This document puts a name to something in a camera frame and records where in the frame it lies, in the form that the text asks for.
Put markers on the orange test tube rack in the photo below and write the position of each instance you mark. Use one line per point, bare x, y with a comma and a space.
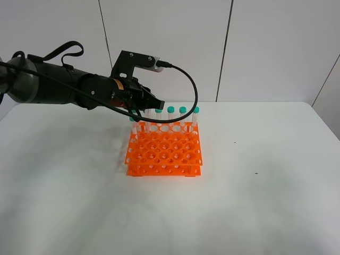
169, 150

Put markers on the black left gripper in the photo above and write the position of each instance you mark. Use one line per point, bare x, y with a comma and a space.
129, 92

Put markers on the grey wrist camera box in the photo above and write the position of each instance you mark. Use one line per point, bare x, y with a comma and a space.
156, 67

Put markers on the second row tube leftmost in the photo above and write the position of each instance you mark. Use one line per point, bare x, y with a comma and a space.
134, 125

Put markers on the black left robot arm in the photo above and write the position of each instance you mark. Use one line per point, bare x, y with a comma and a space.
66, 85

